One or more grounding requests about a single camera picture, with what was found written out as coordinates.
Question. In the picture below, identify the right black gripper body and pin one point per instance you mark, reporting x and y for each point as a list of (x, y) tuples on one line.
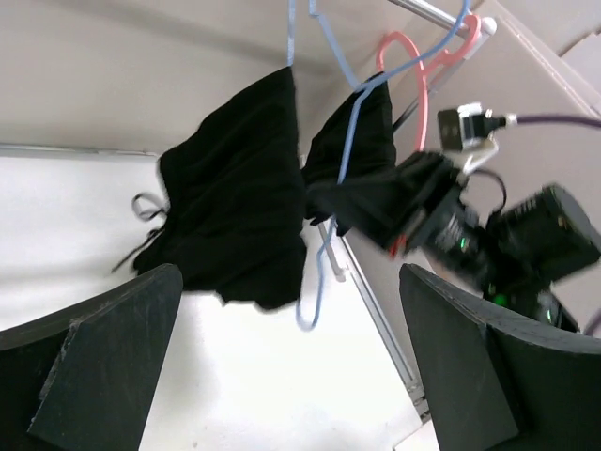
[(540, 240)]

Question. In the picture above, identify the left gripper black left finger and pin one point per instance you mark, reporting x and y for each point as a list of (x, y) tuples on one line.
[(84, 377)]

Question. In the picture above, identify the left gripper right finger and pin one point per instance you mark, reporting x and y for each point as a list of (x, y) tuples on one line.
[(496, 380)]

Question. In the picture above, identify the black trousers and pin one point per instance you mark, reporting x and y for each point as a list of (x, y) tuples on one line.
[(235, 201)]

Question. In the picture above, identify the black garment on hanger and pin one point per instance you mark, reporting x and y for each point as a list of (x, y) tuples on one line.
[(372, 149)]

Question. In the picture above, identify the pink clothes hanger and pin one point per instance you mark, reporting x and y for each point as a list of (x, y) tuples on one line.
[(442, 59)]

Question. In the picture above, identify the silver clothes rack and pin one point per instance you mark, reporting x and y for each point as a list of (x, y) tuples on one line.
[(456, 34)]

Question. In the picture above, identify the right aluminium rail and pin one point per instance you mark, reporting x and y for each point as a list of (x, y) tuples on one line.
[(377, 277)]

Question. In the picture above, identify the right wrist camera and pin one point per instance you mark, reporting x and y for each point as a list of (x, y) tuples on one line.
[(463, 138)]

